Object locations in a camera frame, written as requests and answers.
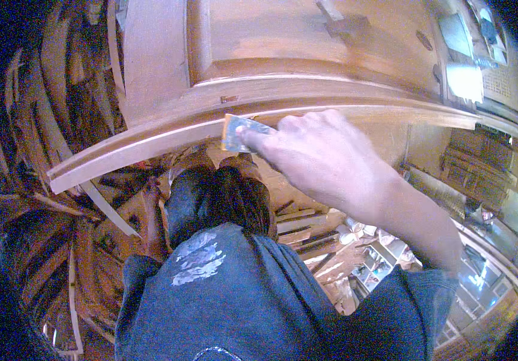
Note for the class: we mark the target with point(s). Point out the person's right hand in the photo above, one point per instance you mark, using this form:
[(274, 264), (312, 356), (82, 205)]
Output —
[(326, 158)]

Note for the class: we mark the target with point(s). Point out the yellow putty scraper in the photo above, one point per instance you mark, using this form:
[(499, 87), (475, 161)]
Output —
[(234, 133)]

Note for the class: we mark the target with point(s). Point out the pile of wooden slats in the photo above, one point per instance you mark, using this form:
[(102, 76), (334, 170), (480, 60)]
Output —
[(308, 230)]

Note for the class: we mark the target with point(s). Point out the person's legs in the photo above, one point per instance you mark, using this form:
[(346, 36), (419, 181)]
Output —
[(218, 198)]

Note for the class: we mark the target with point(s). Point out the large wooden cabinet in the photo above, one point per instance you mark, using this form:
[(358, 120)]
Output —
[(286, 49)]

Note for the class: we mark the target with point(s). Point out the dark wooden furniture piece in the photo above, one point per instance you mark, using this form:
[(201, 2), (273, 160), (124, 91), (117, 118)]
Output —
[(475, 167)]

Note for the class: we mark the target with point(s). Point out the person's body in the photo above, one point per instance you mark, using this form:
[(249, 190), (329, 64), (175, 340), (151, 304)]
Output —
[(259, 302)]

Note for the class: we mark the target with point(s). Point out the bright window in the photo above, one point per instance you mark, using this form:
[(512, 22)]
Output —
[(464, 58)]

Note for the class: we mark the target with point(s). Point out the light wooden strip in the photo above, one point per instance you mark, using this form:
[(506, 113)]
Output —
[(110, 210)]

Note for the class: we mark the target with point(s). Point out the heap of wooden furniture parts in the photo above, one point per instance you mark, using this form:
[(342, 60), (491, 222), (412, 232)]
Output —
[(60, 180)]

